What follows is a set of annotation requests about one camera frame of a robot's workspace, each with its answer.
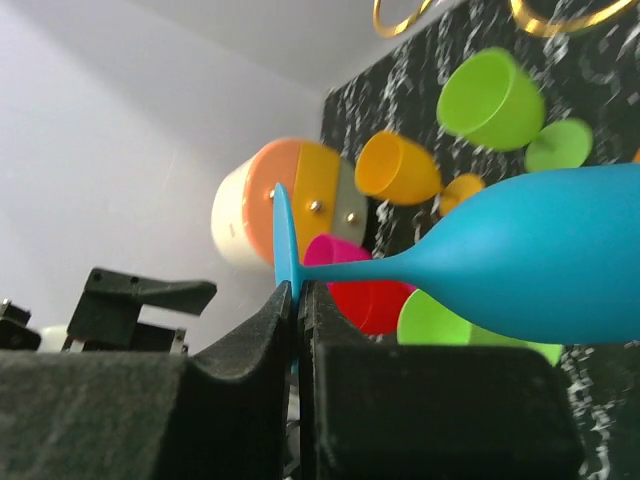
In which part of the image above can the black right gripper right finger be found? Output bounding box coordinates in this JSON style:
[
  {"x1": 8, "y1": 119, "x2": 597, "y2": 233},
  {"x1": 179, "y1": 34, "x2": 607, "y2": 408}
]
[{"x1": 299, "y1": 282, "x2": 585, "y2": 479}]

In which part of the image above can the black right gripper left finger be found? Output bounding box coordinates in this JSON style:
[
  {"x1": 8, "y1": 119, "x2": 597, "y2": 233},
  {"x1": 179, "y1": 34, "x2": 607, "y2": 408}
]
[{"x1": 1, "y1": 284, "x2": 292, "y2": 479}]

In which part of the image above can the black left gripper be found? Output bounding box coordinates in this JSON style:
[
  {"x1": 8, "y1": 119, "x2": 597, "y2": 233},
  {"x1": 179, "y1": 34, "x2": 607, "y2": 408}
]
[{"x1": 1, "y1": 268, "x2": 217, "y2": 353}]

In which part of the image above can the red plastic wine glass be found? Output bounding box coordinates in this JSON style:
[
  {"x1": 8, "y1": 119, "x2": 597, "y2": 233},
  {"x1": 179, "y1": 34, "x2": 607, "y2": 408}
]
[{"x1": 327, "y1": 280, "x2": 416, "y2": 335}]

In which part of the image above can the green wine glass front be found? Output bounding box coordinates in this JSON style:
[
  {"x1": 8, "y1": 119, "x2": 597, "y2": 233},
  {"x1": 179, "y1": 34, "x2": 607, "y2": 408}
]
[{"x1": 396, "y1": 290, "x2": 564, "y2": 366}]

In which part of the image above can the green wine glass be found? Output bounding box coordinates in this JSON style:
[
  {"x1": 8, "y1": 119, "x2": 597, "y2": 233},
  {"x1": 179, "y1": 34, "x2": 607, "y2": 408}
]
[
  {"x1": 436, "y1": 47, "x2": 594, "y2": 173},
  {"x1": 396, "y1": 290, "x2": 564, "y2": 366}
]

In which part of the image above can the blue plastic wine glass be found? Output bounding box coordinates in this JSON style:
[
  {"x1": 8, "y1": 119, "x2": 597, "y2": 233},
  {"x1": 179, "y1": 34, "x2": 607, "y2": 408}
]
[{"x1": 274, "y1": 163, "x2": 639, "y2": 345}]

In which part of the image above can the pink plastic wine glass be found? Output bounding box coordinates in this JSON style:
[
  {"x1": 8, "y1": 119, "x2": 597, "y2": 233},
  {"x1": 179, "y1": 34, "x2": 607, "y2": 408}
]
[{"x1": 303, "y1": 234, "x2": 372, "y2": 266}]

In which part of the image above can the orange plastic wine glass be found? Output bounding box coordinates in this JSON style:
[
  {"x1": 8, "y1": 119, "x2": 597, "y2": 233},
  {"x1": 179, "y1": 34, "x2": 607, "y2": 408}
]
[{"x1": 355, "y1": 131, "x2": 486, "y2": 216}]

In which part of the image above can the green wine glass near rack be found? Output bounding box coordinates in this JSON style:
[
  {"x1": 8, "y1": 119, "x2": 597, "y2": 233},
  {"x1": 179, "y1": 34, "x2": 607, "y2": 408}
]
[{"x1": 436, "y1": 47, "x2": 594, "y2": 173}]

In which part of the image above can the white cylinder with coloured lid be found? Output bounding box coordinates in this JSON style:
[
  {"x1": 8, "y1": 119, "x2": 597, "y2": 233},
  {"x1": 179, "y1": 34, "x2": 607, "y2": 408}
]
[{"x1": 210, "y1": 138, "x2": 368, "y2": 269}]

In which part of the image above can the gold wire wine glass rack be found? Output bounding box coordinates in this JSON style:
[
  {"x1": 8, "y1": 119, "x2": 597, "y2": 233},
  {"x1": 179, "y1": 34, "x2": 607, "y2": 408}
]
[{"x1": 372, "y1": 0, "x2": 640, "y2": 39}]

